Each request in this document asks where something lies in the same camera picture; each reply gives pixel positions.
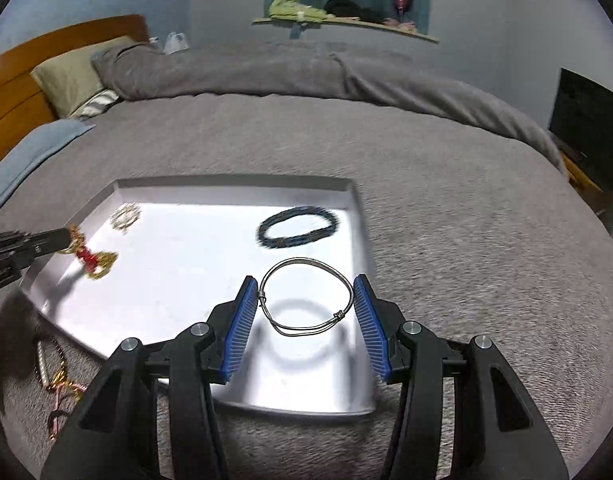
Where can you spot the olive green pillow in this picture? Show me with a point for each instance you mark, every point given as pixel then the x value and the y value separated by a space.
pixel 71 77

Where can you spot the grey white striped pillow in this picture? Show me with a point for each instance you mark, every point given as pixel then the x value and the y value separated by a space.
pixel 99 102

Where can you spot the wooden television stand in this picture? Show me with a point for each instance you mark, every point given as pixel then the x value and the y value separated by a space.
pixel 581 177

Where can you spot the wooden headboard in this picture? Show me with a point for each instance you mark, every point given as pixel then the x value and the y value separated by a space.
pixel 11 90

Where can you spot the light blue blanket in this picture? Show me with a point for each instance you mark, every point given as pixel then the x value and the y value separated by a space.
pixel 26 155

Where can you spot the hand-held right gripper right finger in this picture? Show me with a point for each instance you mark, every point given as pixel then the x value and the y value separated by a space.
pixel 374 332

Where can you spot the grey duvet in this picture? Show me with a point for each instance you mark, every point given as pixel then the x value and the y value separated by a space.
pixel 286 72

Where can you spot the light green cloth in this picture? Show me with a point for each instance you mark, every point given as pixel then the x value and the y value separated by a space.
pixel 291 7

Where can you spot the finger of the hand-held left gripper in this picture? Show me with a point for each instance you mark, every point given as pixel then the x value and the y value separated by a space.
pixel 21 252

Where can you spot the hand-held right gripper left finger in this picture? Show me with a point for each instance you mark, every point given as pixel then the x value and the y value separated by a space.
pixel 239 332

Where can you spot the grey shallow cardboard tray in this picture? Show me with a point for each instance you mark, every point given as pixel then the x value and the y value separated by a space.
pixel 186 260

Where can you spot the black television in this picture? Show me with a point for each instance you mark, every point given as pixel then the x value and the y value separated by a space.
pixel 586 115

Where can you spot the pink cloth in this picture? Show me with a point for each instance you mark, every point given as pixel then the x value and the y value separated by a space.
pixel 399 23

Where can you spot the white plastic bag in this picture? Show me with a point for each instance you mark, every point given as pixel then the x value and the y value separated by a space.
pixel 176 44

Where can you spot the grey bed cover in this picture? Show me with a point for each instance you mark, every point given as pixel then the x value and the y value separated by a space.
pixel 461 260

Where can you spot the wooden windowsill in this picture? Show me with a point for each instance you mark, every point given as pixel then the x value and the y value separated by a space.
pixel 416 34

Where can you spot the black cloth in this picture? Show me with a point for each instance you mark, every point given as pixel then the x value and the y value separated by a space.
pixel 346 7

